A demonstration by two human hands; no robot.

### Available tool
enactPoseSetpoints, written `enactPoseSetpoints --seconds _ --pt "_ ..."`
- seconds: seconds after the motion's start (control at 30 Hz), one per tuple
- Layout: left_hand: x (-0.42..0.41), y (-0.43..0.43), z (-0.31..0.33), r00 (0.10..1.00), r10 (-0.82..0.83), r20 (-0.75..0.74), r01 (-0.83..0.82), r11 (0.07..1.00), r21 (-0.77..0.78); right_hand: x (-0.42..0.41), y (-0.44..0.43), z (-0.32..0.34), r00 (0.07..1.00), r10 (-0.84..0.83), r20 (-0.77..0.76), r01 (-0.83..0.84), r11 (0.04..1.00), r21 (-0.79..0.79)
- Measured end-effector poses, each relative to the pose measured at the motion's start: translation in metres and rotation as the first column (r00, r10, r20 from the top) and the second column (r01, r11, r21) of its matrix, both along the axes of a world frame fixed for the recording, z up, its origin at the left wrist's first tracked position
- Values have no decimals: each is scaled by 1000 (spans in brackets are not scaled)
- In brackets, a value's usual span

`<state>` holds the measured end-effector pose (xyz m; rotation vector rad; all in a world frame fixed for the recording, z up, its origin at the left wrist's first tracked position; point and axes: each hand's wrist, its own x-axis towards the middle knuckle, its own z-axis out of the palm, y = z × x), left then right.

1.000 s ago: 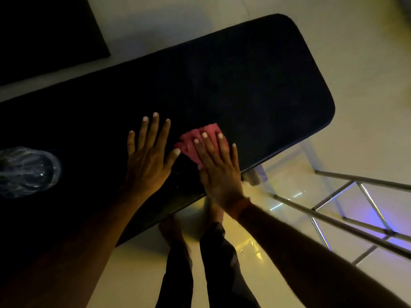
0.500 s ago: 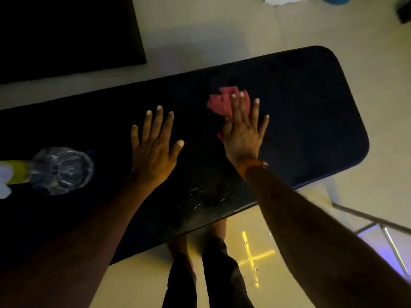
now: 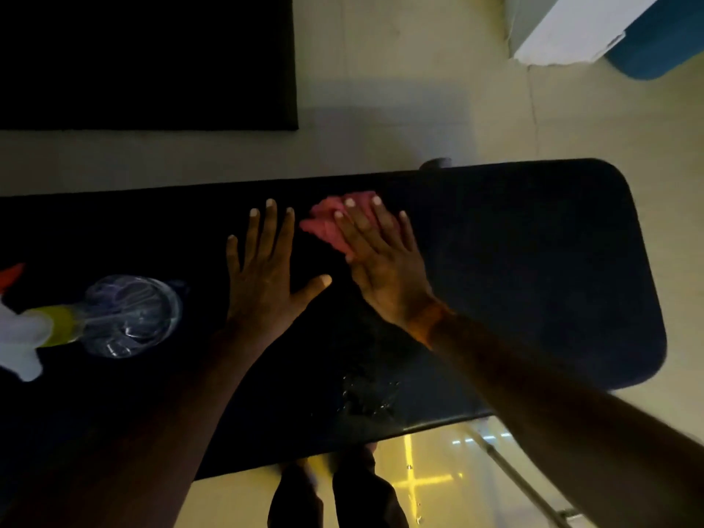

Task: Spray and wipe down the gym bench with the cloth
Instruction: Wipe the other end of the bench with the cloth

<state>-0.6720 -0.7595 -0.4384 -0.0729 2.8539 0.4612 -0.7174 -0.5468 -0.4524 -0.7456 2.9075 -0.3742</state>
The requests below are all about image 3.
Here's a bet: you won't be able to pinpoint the black padded gym bench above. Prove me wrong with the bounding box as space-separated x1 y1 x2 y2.
0 158 667 523

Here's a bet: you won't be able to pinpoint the person's right forearm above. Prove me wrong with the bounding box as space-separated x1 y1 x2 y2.
426 315 704 528

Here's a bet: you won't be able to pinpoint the person's left hand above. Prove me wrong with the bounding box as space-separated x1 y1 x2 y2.
225 198 334 350

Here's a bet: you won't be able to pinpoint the pink cleaning cloth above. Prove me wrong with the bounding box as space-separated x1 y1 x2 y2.
299 191 386 260

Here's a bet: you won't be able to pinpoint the round metal stool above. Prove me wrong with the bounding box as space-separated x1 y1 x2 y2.
467 428 584 528

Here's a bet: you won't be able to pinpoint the clear spray bottle white nozzle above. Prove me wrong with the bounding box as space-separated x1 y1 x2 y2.
0 262 186 383

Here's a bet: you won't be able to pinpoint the person's dark trousers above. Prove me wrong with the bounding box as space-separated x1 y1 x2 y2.
268 444 411 528

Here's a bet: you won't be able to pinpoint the person's right hand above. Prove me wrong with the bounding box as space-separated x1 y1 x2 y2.
332 196 441 331

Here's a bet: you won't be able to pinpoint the white wall panel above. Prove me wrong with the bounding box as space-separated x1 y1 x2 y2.
505 0 664 67

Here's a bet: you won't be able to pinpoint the person's left forearm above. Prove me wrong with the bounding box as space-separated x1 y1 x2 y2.
0 323 271 528

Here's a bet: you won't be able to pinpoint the orange thread wristband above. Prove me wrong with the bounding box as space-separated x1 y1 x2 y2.
409 301 456 348

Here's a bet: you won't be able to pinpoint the black floor mat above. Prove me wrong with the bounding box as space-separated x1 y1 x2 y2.
0 0 299 131

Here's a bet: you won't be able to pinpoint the blue rolled yoga mat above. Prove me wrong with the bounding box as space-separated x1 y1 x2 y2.
604 0 704 81

